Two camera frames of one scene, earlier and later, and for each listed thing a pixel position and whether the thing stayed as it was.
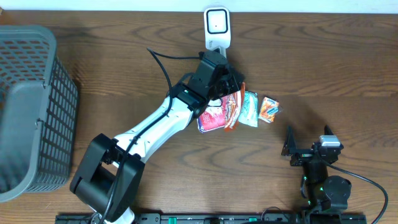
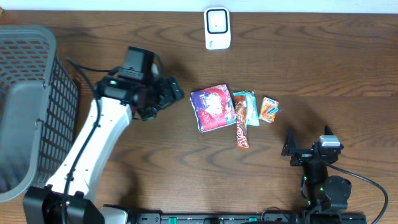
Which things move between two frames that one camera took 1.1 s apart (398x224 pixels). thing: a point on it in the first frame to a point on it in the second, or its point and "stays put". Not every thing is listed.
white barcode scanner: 217,28 stays put
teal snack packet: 249,112 stays put
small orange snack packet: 268,109 stays put
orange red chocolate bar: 234,104 to 240,102
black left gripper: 234,83 to 169,93
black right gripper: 306,156 stays put
